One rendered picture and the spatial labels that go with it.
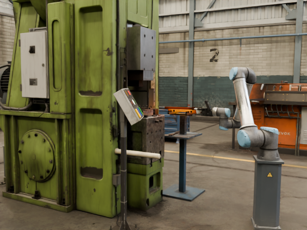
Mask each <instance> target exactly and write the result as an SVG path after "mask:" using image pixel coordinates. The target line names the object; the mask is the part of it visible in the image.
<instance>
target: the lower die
mask: <svg viewBox="0 0 307 230"><path fill-rule="evenodd" d="M140 109H141V111H142V112H143V115H147V116H148V117H150V116H152V115H153V108H150V110H149V109H148V108H144V107H142V108H140Z"/></svg>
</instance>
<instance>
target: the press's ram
mask: <svg viewBox="0 0 307 230"><path fill-rule="evenodd" d="M127 70H147V71H156V31H155V30H152V29H148V28H145V27H142V26H135V27H128V28H127Z"/></svg>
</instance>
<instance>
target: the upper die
mask: <svg viewBox="0 0 307 230"><path fill-rule="evenodd" d="M127 80H154V72H153V71H147V70H128V71H127Z"/></svg>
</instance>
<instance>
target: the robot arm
mask: <svg viewBox="0 0 307 230"><path fill-rule="evenodd" d="M229 78H230V80H232V81H233V84H234V89H235V94H236V100H237V108H236V111H235V114H234V117H233V119H232V120H228V118H229V117H230V114H231V112H230V109H227V108H217V107H214V108H211V106H210V104H209V102H208V100H205V101H204V102H205V104H206V106H207V108H194V109H195V110H196V113H197V114H198V113H200V112H202V113H201V115H202V116H211V117H213V116H218V117H219V129H220V130H226V131H227V130H228V129H235V128H237V129H238V128H240V130H239V131H238V134H237V140H238V143H239V145H240V146H241V147H246V148H249V147H259V152H258V154H257V159H260V160H264V161H278V160H280V155H279V153H278V129H276V128H271V127H260V130H258V127H257V125H255V124H254V119H253V114H252V110H251V104H250V100H249V96H250V93H251V90H252V87H253V84H255V83H256V74H255V72H254V71H253V70H252V69H250V68H248V67H245V68H243V67H233V68H232V69H231V70H230V73H229Z"/></svg>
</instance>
